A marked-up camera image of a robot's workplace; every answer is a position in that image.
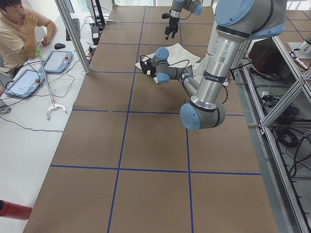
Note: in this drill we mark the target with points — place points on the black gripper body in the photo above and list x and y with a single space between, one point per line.
173 21
151 70

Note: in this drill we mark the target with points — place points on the cream long-sleeve cat shirt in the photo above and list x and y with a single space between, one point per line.
170 62

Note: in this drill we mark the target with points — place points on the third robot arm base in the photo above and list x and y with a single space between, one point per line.
301 50

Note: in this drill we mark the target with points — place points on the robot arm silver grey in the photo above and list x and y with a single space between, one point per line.
192 6
236 21

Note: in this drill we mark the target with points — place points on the far teach pendant blue grey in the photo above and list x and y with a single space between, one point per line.
57 61

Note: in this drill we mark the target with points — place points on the teach pendant blue grey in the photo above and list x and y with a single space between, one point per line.
57 61
25 84

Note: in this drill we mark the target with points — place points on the black computer mouse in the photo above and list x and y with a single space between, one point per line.
59 46

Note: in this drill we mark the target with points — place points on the metal reacher grabber tool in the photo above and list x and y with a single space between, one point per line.
54 105

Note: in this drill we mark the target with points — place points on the near teach pendant blue grey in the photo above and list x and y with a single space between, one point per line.
25 84

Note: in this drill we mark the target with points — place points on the seated person beige shirt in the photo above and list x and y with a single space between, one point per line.
17 33

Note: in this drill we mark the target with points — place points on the red bottle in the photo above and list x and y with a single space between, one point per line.
14 211

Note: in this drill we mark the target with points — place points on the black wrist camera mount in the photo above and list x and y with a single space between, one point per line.
166 16

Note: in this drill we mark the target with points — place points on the aluminium frame post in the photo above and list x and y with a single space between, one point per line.
66 17

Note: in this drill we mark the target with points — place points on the aluminium frame rack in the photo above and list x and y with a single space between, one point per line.
276 93

